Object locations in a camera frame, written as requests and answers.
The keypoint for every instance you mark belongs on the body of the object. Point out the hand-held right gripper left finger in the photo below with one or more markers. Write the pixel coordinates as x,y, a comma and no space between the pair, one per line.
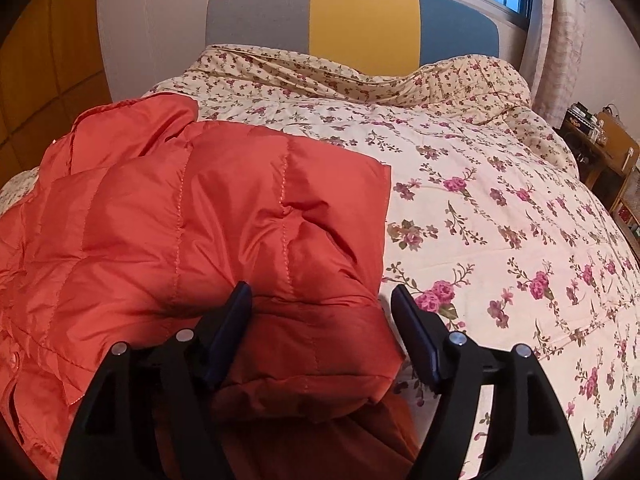
227,332

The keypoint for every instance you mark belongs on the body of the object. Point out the wooden bedside table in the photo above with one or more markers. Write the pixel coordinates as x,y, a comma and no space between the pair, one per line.
597,160

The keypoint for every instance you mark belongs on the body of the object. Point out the grey yellow blue headboard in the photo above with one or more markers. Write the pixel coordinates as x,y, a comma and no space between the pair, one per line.
360,20

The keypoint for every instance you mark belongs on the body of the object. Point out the orange down jacket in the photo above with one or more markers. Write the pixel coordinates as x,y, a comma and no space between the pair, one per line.
200,235

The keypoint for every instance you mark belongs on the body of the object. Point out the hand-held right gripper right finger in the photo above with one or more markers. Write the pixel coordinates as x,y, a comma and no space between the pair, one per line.
416,332

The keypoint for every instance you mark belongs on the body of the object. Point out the long patterned curtain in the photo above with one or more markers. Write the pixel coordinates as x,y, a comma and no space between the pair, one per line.
560,50

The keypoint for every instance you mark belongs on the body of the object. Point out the dark box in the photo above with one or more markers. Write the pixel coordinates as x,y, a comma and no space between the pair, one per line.
580,120

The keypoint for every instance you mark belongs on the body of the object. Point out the floral quilt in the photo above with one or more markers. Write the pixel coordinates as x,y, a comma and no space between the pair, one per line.
500,235

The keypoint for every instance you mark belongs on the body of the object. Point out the wooden wardrobe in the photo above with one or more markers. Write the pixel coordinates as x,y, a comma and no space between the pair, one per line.
50,60

